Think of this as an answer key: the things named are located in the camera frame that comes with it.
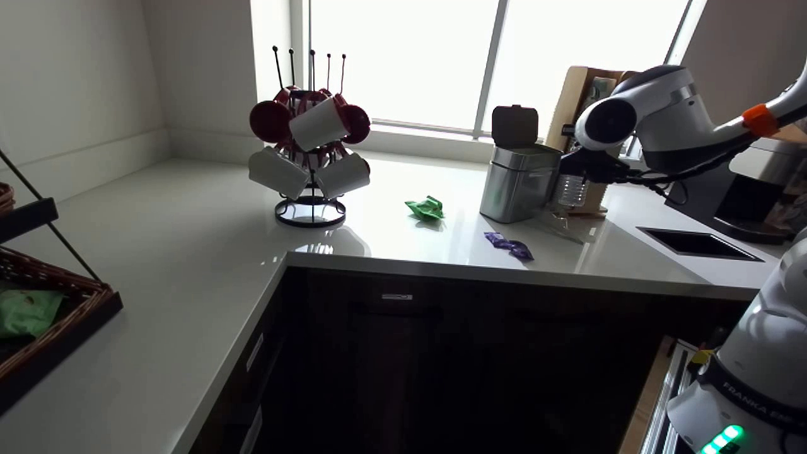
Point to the black metal mug tree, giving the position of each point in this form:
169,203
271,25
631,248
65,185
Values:
310,211

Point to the brown canister lid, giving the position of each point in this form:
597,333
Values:
515,126

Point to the white mug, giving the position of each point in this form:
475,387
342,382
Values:
318,125
343,176
277,171

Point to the purple crumpled packet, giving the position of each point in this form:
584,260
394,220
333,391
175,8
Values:
512,246

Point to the window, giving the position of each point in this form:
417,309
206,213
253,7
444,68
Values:
410,60

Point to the black tiered basket stand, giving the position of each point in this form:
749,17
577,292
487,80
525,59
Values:
28,217

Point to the clear plastic bottle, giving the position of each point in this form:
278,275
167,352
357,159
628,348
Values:
572,190

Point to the coffee machine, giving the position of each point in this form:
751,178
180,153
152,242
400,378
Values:
744,202

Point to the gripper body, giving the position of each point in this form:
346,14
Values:
589,165

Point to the large wicker basket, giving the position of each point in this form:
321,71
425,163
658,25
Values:
75,315

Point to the wooden box holder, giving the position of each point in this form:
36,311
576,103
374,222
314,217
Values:
570,104

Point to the green packet in basket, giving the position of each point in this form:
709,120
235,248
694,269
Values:
25,312

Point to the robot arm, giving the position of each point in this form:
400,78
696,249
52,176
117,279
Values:
668,116

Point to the silver metal canister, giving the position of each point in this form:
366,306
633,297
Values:
517,186

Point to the red mug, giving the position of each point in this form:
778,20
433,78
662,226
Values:
284,96
270,121
356,123

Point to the green crumpled packet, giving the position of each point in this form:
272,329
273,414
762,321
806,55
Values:
426,209

